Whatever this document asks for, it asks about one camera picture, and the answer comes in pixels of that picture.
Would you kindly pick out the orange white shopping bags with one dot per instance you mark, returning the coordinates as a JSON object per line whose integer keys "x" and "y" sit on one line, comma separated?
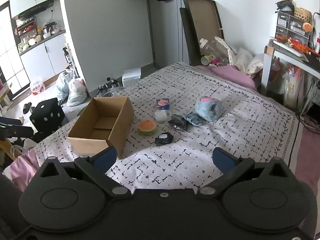
{"x": 291, "y": 80}

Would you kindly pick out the white box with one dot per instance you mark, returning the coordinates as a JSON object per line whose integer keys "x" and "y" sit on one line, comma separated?
{"x": 131, "y": 77}

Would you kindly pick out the burger plush toy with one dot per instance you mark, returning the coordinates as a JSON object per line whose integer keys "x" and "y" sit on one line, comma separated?
{"x": 147, "y": 128}

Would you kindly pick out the woven basket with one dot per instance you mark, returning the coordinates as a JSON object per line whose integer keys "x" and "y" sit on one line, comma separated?
{"x": 302, "y": 14}

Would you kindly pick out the black range hood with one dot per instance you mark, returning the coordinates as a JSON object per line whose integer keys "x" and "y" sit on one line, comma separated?
{"x": 35, "y": 8}

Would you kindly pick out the red white plastic bag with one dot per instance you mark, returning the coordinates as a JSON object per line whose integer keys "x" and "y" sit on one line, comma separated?
{"x": 37, "y": 87}

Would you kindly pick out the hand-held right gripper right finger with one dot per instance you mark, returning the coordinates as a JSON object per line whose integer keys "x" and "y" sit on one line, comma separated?
{"x": 223, "y": 160}

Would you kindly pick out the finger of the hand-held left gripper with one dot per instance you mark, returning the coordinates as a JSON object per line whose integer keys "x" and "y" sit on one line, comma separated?
{"x": 20, "y": 130}

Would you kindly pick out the white tissue pack blue label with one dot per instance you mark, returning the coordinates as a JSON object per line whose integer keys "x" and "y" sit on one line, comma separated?
{"x": 162, "y": 110}

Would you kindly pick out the pink pillow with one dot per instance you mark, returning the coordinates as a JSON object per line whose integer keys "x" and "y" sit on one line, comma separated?
{"x": 230, "y": 75}

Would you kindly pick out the black slippers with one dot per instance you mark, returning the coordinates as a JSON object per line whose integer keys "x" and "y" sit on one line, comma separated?
{"x": 27, "y": 108}

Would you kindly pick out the black plastic packet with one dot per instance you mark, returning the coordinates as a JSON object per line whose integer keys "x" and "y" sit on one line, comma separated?
{"x": 178, "y": 123}

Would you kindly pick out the red paper decorations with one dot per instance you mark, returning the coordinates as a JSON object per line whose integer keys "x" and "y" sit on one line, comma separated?
{"x": 297, "y": 44}

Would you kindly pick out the clear plastic bottle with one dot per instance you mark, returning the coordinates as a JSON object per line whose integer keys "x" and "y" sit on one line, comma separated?
{"x": 210, "y": 46}

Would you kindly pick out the black tripods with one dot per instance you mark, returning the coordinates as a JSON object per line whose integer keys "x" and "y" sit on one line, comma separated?
{"x": 110, "y": 85}

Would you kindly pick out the clear drawer organizer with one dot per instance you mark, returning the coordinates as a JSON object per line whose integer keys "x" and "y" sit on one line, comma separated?
{"x": 291, "y": 27}

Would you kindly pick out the black dotted cube stool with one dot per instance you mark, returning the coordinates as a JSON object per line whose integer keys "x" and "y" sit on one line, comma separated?
{"x": 47, "y": 117}

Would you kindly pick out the grey plush toy pink ears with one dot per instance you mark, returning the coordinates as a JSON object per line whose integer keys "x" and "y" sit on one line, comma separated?
{"x": 207, "y": 108}

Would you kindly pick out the white framed glass door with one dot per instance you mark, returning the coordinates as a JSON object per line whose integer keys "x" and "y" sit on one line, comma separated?
{"x": 11, "y": 62}

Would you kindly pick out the blue-grey plastic packet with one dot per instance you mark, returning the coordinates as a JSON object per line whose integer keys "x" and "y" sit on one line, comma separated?
{"x": 193, "y": 119}

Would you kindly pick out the yellow paper cup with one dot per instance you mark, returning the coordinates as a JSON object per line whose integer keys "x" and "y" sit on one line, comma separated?
{"x": 206, "y": 60}

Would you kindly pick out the white base cabinet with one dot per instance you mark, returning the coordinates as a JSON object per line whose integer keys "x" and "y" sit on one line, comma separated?
{"x": 40, "y": 57}

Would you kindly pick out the pile of clear plastic bags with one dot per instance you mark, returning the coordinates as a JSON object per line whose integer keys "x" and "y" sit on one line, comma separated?
{"x": 242, "y": 60}

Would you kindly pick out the dark framed boards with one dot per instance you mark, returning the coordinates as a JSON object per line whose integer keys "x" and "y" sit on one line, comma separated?
{"x": 202, "y": 22}

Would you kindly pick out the white tote bag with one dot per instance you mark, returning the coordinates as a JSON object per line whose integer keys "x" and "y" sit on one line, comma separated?
{"x": 22, "y": 150}

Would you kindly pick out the grey plastic bag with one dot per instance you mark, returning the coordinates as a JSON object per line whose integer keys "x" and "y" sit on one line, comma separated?
{"x": 62, "y": 85}

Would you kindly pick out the black packet white label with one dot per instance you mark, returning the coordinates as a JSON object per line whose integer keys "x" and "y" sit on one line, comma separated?
{"x": 163, "y": 139}

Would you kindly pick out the white desk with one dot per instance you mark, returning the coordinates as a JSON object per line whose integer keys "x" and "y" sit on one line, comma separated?
{"x": 268, "y": 67}

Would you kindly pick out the brown cardboard box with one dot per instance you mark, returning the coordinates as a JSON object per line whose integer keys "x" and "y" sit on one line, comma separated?
{"x": 100, "y": 130}

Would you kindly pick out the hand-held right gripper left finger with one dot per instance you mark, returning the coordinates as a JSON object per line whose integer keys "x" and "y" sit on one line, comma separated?
{"x": 106, "y": 155}

